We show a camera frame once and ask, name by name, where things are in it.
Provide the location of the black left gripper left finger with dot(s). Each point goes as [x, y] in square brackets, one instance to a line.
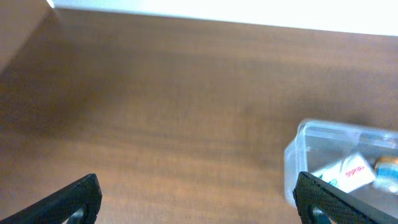
[78, 202]

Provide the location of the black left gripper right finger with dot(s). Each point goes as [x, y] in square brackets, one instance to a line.
[320, 202]

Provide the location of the white Panadol box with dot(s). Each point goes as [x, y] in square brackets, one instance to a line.
[347, 174]

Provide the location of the gold lid balm jar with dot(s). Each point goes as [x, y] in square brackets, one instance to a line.
[386, 174]

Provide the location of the clear plastic container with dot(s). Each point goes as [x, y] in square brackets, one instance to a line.
[319, 143]

